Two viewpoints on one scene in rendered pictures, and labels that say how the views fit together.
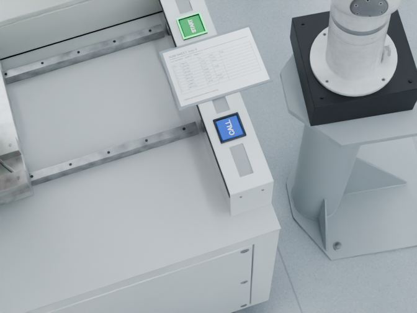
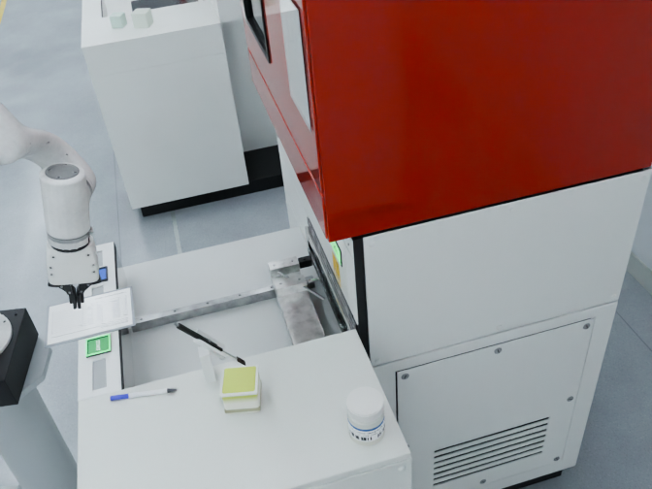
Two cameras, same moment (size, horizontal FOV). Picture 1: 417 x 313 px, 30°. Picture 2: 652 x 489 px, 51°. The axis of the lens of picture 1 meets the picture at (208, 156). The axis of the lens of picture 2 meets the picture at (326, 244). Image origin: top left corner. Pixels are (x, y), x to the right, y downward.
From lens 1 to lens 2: 214 cm
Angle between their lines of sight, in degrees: 74
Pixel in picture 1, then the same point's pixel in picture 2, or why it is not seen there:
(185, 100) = (124, 291)
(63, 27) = not seen: hidden behind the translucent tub
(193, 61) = (108, 317)
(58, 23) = not seen: hidden behind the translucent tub
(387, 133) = not seen: outside the picture
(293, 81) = (35, 367)
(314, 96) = (20, 314)
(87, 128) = (225, 330)
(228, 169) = (108, 253)
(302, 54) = (13, 347)
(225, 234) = (134, 270)
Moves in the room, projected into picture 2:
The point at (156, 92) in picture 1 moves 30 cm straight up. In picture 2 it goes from (159, 357) to (129, 268)
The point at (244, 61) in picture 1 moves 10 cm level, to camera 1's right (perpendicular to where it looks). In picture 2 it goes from (64, 318) to (23, 322)
